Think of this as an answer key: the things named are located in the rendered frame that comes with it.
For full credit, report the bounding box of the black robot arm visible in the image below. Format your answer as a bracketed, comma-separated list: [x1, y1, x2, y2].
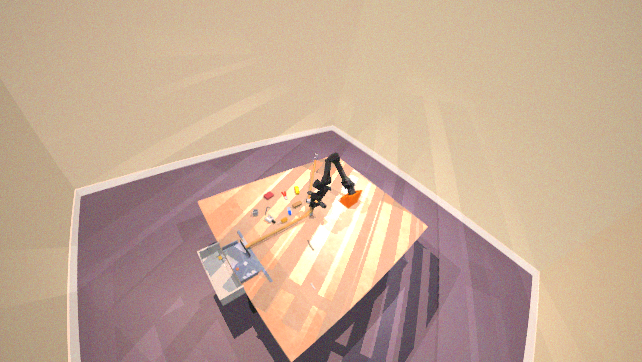
[311, 152, 357, 200]

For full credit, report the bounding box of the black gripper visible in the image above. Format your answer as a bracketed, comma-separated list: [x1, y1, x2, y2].
[307, 190, 327, 210]

